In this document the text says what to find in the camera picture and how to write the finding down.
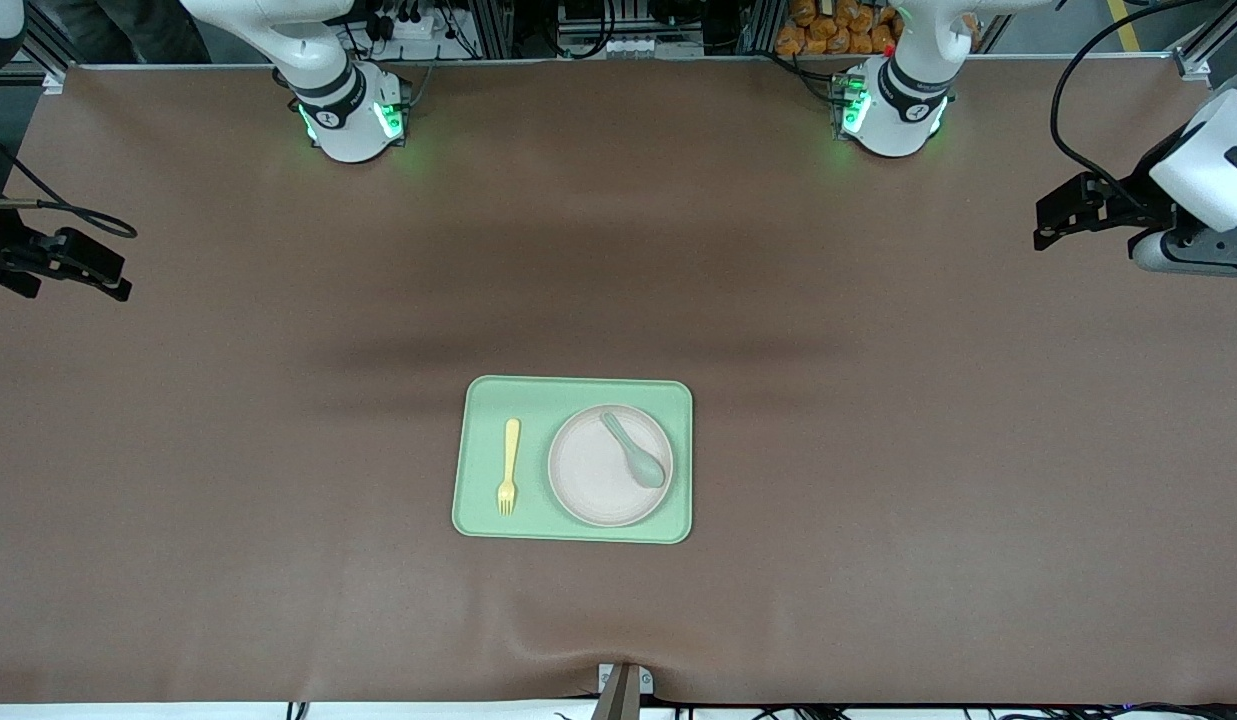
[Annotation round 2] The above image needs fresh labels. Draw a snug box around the yellow plastic fork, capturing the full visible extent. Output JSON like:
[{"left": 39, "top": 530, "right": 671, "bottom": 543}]
[{"left": 496, "top": 417, "right": 523, "bottom": 518}]

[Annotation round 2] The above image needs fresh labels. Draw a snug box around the pale green plastic spoon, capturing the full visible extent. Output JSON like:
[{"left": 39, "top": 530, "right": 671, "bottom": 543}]
[{"left": 600, "top": 410, "right": 669, "bottom": 491}]

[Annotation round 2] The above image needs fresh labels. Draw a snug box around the round white speckled plate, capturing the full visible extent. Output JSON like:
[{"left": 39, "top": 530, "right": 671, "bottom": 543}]
[{"left": 547, "top": 404, "right": 675, "bottom": 529}]

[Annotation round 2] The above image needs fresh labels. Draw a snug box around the person in dark trousers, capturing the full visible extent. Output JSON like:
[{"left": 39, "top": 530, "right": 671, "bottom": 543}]
[{"left": 33, "top": 0, "right": 214, "bottom": 66}]

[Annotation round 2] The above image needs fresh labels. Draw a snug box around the bag of orange items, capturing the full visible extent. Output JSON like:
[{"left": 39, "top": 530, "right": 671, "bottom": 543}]
[{"left": 775, "top": 0, "right": 904, "bottom": 57}]

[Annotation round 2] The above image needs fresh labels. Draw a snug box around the white power strip with plugs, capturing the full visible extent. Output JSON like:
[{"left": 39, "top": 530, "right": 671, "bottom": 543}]
[{"left": 363, "top": 0, "right": 454, "bottom": 43}]

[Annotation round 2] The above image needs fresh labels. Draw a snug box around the light green rectangular tray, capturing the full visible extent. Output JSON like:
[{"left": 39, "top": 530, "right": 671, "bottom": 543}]
[{"left": 451, "top": 375, "right": 695, "bottom": 546}]

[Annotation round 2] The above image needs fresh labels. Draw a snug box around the white connector strip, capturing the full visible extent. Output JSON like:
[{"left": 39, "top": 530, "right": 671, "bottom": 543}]
[{"left": 561, "top": 36, "right": 661, "bottom": 57}]

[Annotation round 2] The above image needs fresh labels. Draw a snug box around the aluminium frame corner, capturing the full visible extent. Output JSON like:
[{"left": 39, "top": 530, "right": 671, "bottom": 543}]
[
  {"left": 1173, "top": 0, "right": 1237, "bottom": 83},
  {"left": 18, "top": 0, "right": 129, "bottom": 96}
]

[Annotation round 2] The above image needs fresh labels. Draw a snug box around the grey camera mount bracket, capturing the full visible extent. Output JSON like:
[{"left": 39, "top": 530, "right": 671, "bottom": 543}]
[{"left": 597, "top": 662, "right": 655, "bottom": 720}]

